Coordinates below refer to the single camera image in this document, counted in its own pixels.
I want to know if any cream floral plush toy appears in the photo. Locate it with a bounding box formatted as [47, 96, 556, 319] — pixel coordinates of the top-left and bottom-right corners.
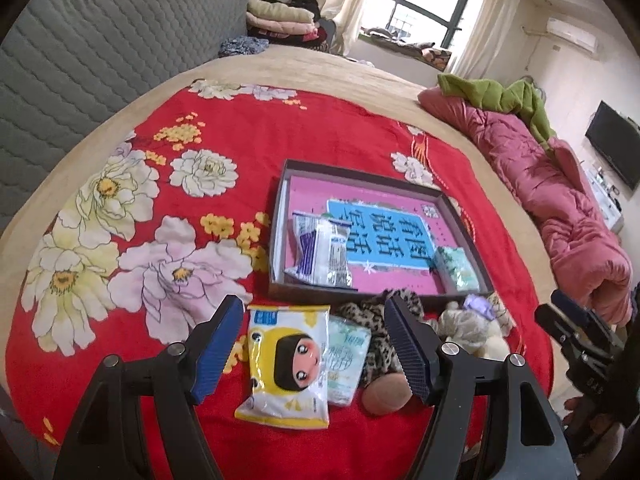
[433, 292, 516, 361]

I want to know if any leopard print plush cloth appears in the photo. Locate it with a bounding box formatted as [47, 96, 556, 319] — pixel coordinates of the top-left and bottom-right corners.
[336, 289, 424, 416]

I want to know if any pale green tissue pack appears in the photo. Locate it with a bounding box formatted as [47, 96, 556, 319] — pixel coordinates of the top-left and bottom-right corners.
[326, 315, 371, 406]

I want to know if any yellow cartoon wipes pack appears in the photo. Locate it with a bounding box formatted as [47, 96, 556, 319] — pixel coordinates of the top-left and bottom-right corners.
[234, 304, 330, 430]

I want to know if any person's right hand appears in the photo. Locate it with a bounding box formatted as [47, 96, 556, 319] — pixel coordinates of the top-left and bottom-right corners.
[562, 396, 625, 458]

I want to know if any pink crumpled quilt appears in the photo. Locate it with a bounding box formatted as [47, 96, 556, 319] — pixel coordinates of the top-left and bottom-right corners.
[418, 88, 632, 326]

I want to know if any green patterned tissue pack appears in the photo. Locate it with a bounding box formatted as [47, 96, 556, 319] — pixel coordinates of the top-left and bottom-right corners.
[434, 246, 480, 294]

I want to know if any green blanket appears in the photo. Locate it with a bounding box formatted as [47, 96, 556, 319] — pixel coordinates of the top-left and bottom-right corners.
[437, 74, 555, 150]

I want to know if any red floral blanket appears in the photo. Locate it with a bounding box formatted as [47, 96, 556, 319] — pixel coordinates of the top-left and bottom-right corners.
[3, 78, 556, 480]

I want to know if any clear white blue packet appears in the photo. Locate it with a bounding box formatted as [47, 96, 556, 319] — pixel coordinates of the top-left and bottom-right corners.
[284, 211, 355, 290]

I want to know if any white air conditioner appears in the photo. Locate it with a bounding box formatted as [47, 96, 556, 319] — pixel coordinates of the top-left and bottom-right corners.
[546, 18, 598, 54]

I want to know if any clutter on window sill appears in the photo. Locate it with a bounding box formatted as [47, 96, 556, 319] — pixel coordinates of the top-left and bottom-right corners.
[359, 27, 451, 72]

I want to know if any right cream curtain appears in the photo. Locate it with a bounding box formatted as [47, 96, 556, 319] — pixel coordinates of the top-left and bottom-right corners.
[450, 0, 521, 79]

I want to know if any stack of folded blankets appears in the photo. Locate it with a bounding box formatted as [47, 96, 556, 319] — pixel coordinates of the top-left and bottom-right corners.
[246, 0, 335, 52]

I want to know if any blue patterned cloth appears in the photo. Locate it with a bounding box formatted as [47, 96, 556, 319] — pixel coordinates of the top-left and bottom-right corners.
[218, 36, 269, 58]

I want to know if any grey quilted headboard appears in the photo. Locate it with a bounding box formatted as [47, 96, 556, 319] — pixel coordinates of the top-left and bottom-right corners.
[1, 0, 248, 226]

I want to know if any black wall television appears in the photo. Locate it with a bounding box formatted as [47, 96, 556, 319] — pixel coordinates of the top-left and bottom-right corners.
[586, 101, 640, 190]

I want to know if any window with dark frame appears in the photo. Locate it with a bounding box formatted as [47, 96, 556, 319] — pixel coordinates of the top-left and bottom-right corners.
[360, 0, 484, 50]

